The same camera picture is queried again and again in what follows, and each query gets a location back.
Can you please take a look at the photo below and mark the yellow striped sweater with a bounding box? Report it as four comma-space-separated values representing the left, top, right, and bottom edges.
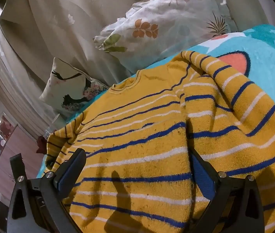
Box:
45, 50, 275, 233

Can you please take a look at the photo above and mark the dark red cloth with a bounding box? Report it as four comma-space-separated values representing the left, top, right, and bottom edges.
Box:
36, 136, 49, 155

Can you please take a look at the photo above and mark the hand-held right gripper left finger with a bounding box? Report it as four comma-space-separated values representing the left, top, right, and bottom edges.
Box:
6, 148, 87, 233

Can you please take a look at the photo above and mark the beige curtain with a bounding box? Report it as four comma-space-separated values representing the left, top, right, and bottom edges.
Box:
0, 0, 270, 136

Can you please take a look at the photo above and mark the teal cartoon printed blanket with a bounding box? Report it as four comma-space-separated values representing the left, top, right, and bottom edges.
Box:
36, 24, 275, 179

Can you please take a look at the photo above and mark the cream dancer print cushion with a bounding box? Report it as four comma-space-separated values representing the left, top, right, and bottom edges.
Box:
39, 57, 110, 120

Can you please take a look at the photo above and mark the clear glass jar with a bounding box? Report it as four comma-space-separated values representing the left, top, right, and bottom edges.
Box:
43, 126, 55, 139

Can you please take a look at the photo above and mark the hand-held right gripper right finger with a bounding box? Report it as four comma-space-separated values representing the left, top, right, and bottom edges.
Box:
189, 147, 265, 233

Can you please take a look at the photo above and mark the pink wardrobe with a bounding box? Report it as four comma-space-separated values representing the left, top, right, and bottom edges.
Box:
0, 124, 44, 199

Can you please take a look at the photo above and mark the white floral pillow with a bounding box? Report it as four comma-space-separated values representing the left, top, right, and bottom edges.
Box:
94, 0, 237, 68

